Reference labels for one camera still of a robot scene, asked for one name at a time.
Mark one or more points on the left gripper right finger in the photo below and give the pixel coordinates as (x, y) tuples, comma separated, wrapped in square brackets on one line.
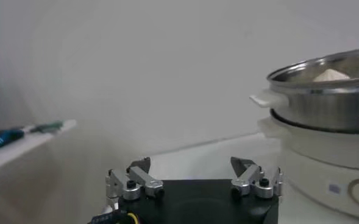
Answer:
[(252, 178)]

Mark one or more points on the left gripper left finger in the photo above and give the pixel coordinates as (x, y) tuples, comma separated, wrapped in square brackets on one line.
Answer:
[(136, 179)]

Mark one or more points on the white steamed baozi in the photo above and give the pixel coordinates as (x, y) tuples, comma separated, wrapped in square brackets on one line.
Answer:
[(331, 76)]

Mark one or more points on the stainless steel steamer basket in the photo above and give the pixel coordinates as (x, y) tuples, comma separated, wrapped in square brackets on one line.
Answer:
[(319, 106)]

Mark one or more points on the cream electric cooking pot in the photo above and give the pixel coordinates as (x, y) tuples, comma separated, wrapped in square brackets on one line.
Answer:
[(313, 158)]

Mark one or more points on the green circuit board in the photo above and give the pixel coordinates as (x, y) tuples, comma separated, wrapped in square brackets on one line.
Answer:
[(48, 126)]

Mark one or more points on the white side table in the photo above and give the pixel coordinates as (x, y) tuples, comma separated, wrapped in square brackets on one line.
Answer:
[(11, 155)]

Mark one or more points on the blue computer mouse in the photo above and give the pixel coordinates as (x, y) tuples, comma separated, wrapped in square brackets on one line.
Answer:
[(1, 139)]

